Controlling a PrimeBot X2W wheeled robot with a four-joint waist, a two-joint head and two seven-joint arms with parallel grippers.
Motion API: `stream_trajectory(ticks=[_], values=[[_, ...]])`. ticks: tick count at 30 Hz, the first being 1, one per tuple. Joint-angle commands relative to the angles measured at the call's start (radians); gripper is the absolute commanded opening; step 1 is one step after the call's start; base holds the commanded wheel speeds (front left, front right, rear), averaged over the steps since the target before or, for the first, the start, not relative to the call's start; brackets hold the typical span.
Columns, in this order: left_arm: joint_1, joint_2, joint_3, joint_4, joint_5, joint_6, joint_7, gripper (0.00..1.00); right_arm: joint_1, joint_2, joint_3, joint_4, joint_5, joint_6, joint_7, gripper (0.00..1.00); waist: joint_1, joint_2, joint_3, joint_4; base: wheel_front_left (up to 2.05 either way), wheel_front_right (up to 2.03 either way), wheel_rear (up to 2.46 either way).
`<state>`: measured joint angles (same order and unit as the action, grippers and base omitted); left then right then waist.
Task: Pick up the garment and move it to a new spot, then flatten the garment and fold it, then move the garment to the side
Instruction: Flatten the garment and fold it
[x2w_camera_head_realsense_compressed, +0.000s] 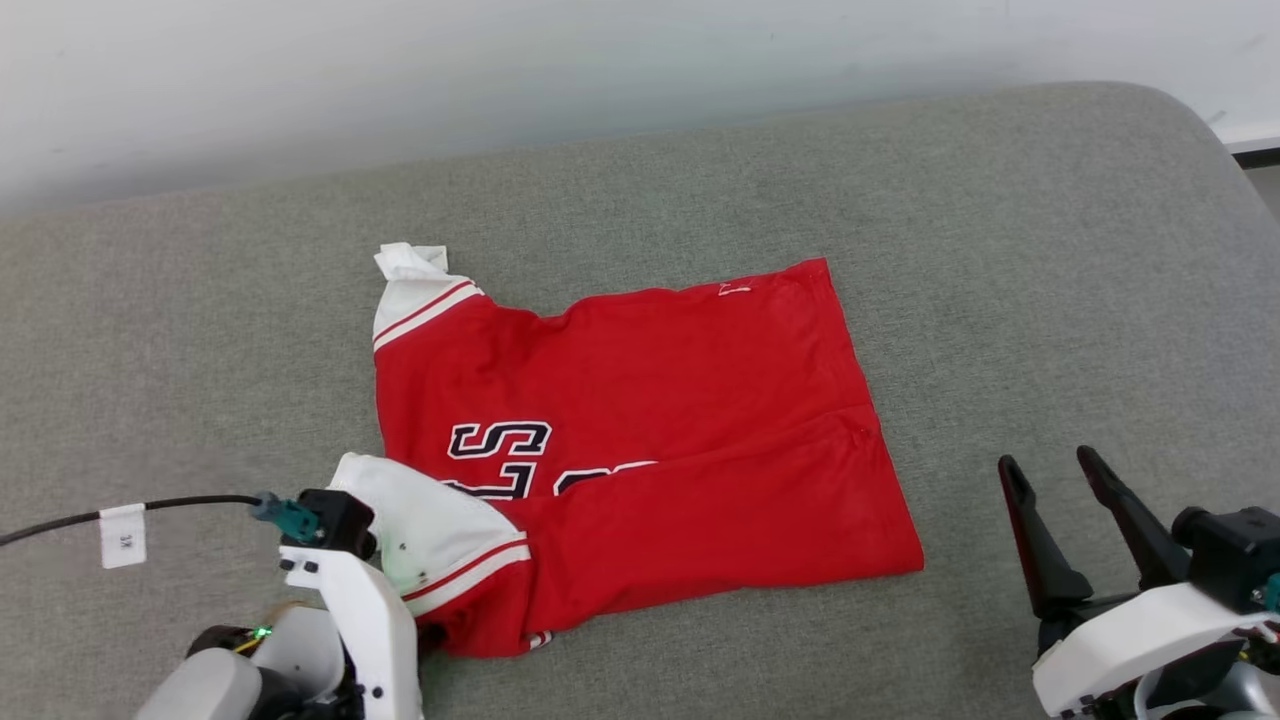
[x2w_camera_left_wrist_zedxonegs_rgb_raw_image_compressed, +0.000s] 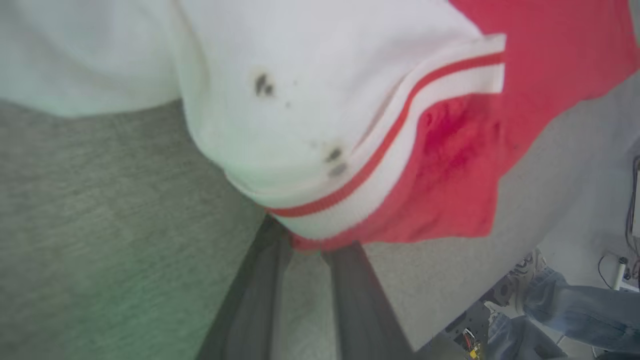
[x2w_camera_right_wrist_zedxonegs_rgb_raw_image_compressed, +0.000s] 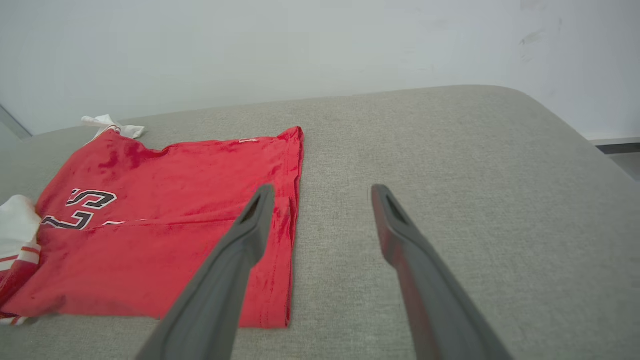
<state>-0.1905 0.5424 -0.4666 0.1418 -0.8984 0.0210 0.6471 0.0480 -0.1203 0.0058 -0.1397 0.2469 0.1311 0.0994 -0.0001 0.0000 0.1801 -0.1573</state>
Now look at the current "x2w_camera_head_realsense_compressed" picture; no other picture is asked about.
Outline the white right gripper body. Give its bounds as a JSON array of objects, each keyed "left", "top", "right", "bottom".
[{"left": 1032, "top": 583, "right": 1276, "bottom": 719}]

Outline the white cable label tag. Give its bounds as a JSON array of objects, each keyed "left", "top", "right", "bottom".
[{"left": 99, "top": 504, "right": 148, "bottom": 570}]

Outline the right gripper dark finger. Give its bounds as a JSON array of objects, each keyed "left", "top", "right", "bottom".
[
  {"left": 1076, "top": 446, "right": 1191, "bottom": 591},
  {"left": 998, "top": 455, "right": 1094, "bottom": 621}
]

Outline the teal cable connector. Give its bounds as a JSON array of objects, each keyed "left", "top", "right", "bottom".
[{"left": 250, "top": 492, "right": 321, "bottom": 543}]

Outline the red and white jersey shirt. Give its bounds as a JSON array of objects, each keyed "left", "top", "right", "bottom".
[{"left": 330, "top": 242, "right": 925, "bottom": 659}]

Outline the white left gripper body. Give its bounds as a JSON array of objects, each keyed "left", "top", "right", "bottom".
[{"left": 278, "top": 545, "right": 423, "bottom": 720}]

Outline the thin black cable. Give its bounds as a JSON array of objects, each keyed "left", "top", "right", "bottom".
[{"left": 0, "top": 495, "right": 263, "bottom": 548}]

